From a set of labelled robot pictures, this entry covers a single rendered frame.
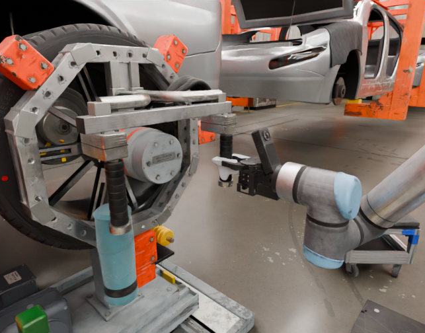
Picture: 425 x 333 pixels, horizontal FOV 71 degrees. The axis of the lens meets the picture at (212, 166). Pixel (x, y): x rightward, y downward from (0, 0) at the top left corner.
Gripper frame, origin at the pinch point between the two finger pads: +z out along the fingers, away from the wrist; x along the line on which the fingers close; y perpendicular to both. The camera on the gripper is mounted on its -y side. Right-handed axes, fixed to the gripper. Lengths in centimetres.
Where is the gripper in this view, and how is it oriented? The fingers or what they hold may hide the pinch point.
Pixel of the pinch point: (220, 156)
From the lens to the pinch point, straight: 83.7
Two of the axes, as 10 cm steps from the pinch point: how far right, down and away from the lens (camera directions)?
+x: 6.7, -2.3, 7.1
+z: -7.5, -2.0, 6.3
